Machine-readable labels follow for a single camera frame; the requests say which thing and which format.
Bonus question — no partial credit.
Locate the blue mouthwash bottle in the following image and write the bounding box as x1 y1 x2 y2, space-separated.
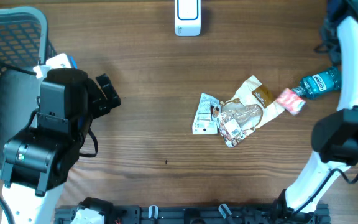
291 67 341 100

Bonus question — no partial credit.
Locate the clear bag with printed card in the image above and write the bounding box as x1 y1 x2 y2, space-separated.
192 93 220 134

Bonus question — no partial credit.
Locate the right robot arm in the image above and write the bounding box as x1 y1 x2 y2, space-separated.
262 1 358 223

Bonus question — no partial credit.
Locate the small red packet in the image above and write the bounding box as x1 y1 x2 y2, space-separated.
276 88 306 116

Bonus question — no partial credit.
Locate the white box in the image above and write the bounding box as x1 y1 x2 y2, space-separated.
211 76 284 147

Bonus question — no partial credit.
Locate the grey plastic mesh basket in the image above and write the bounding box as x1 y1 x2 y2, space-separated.
0 6 57 174

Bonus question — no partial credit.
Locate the white barcode scanner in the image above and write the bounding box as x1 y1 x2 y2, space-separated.
174 0 201 37

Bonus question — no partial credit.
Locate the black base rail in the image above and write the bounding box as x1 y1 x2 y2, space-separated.
53 204 331 224

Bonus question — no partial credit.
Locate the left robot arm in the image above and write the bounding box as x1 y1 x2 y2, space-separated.
1 68 121 223

